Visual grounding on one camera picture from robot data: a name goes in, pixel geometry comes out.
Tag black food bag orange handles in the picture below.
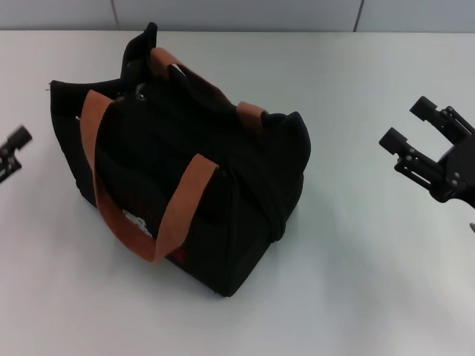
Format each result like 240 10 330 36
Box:
46 22 312 297

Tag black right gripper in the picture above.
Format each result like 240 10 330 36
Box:
379 95 475 211

